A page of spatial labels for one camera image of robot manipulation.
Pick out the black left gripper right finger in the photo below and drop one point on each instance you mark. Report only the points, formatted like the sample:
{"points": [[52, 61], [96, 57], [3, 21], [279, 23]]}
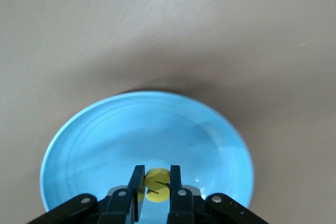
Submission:
{"points": [[181, 208]]}

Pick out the yellow foam letter s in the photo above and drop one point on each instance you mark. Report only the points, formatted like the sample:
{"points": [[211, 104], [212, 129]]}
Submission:
{"points": [[157, 192]]}

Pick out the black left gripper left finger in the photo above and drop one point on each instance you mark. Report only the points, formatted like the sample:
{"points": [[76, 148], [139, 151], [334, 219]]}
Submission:
{"points": [[118, 205]]}

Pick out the brown table cover sheet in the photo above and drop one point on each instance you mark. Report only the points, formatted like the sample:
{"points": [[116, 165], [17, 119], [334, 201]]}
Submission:
{"points": [[157, 24]]}

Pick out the blue round plate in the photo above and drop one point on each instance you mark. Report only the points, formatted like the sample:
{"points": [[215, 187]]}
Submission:
{"points": [[131, 142]]}

